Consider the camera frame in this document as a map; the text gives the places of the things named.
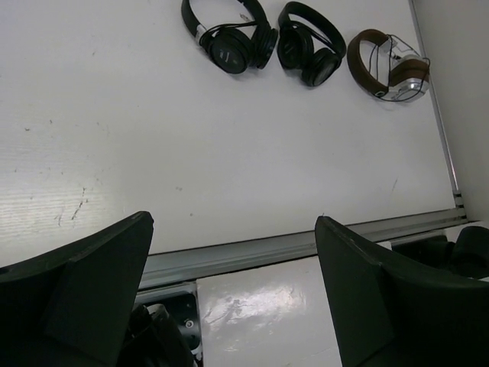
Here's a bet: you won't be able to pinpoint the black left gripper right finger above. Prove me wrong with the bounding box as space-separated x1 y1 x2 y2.
315 216 488 366

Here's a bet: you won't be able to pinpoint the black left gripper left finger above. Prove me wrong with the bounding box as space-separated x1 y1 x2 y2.
1 211 154 366

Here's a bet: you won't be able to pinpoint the brown silver over-ear headphones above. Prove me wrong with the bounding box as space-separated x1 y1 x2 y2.
346 29 430 102

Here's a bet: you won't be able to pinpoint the thin black headphone cable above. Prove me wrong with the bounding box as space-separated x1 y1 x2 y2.
368 33 432 103

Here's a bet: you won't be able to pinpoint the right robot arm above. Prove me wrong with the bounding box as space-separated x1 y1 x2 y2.
393 226 488 281

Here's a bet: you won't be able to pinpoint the black on-ear headphones right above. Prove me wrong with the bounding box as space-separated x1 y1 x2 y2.
277 1 347 87

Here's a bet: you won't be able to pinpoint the black on-ear headphones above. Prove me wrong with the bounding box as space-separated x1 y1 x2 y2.
277 1 347 87
180 0 279 75

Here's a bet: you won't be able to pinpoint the black on-ear headphones left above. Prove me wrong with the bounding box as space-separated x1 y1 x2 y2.
180 0 279 75

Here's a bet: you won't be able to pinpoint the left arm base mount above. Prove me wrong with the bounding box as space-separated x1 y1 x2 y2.
116 282 203 366

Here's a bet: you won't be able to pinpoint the aluminium front rail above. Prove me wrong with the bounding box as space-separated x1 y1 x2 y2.
140 208 468 290

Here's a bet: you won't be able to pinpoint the aluminium side rail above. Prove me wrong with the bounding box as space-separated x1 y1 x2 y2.
409 0 465 209

